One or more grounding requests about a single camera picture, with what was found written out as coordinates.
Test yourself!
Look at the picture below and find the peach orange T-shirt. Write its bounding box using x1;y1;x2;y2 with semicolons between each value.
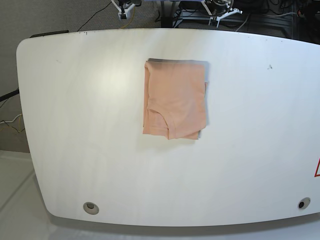
142;59;209;140

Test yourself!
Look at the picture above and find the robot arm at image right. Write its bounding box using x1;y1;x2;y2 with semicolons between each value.
200;0;243;28

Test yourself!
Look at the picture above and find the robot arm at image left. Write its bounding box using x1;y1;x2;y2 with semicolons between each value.
111;0;142;20

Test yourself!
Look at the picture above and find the black desk leg base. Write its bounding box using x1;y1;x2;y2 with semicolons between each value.
159;0;176;28

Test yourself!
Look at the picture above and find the black strip behind table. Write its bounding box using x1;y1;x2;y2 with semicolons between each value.
29;30;69;38

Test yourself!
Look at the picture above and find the black bar at left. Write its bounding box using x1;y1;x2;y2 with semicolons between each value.
0;88;20;102

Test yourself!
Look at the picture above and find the left table cable grommet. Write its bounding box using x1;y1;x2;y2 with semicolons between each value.
83;202;99;215

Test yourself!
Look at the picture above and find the table cable grommet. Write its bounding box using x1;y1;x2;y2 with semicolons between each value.
297;197;311;210
83;202;99;215

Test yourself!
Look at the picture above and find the yellow floor cable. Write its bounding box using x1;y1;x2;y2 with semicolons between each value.
120;6;137;30

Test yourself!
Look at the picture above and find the black floor cable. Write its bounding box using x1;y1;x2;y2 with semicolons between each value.
76;0;117;33

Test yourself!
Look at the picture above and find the white floor cable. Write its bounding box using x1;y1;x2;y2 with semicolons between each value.
4;113;23;125

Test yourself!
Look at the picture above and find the aluminium frame rail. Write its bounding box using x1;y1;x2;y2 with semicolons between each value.
173;9;297;39

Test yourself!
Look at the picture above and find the right table cable grommet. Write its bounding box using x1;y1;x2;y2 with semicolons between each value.
297;197;311;210

